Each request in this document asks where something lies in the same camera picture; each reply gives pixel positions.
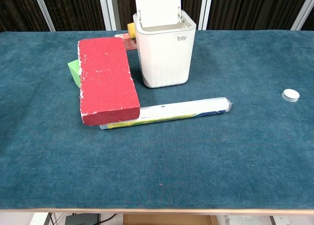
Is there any grey box under table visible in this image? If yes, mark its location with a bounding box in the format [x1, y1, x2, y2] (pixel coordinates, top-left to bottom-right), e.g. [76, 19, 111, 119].
[64, 213, 102, 225]

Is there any red foam brick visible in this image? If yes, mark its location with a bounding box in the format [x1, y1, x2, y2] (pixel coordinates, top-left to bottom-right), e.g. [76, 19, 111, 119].
[77, 37, 141, 126]

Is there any black cable under table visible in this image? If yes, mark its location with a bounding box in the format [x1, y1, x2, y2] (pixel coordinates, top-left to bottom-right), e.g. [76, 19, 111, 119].
[97, 213, 118, 224]

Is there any white plastic bin lid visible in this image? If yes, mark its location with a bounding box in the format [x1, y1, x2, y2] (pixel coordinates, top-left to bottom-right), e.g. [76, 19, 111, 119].
[133, 0, 183, 28]

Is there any blue table cloth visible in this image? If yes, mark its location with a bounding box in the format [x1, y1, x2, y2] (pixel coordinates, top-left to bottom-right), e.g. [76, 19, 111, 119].
[0, 29, 314, 210]

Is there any red and white carton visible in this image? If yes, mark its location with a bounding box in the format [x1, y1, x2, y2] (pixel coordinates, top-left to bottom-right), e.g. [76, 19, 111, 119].
[114, 32, 139, 52]

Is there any rolled plastic bag tube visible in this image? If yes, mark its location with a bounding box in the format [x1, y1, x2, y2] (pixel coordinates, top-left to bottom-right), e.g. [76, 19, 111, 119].
[99, 96, 233, 131]

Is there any yellow sponge block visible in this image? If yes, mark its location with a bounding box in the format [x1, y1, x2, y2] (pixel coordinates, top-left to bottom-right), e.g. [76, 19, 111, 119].
[127, 23, 136, 40]

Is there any small white round cap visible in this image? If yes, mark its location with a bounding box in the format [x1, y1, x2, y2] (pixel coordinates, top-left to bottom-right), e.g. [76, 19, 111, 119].
[281, 88, 300, 103]

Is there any brown cardboard box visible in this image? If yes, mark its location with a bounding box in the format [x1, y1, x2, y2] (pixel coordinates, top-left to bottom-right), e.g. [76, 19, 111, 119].
[123, 214, 219, 225]

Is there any white trash bin lid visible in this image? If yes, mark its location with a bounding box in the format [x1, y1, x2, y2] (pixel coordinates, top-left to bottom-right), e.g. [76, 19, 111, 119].
[132, 10, 197, 89]

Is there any green foam block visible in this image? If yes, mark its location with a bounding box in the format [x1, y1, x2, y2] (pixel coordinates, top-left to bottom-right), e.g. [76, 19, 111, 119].
[67, 58, 81, 88]

